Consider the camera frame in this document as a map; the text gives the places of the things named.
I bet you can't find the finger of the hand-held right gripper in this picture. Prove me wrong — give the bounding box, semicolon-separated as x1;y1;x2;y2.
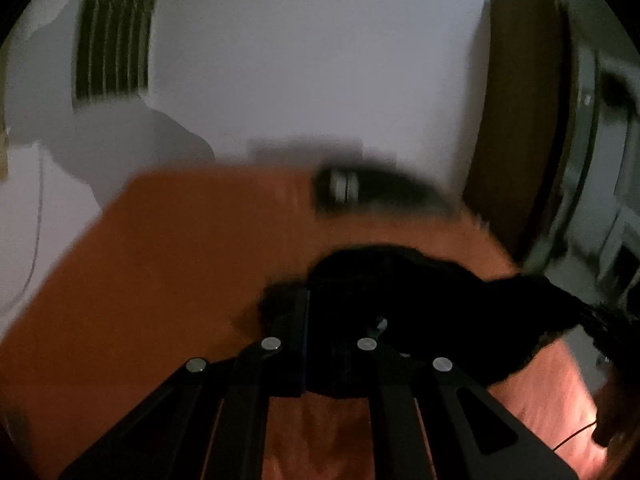
575;300;633;358

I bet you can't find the orange fleece blanket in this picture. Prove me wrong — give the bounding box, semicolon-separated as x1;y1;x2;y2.
0;167;608;480

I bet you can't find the black garment with patterned hem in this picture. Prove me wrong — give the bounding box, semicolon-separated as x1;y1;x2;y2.
257;244;586;386

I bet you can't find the dark grey folded garment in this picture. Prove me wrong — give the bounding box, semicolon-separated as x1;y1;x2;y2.
312;160;453;218

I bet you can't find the brown wooden door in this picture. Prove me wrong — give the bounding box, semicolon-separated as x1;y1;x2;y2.
462;0;573;261

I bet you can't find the dark slatted wall vent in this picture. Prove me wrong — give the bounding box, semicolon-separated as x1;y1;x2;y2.
72;0;165;111

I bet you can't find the beige curtain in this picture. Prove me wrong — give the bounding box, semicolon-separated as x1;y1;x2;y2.
0;125;11;181

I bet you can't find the thin white wall cable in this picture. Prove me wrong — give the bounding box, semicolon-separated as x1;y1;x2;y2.
0;145;47;313

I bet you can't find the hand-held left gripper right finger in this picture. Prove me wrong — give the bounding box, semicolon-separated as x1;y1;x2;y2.
320;337;578;480

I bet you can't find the thin black cable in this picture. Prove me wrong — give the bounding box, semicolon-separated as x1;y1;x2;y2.
550;419;601;453

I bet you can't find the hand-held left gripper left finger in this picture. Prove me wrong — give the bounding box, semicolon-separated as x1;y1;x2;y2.
60;287;310;480

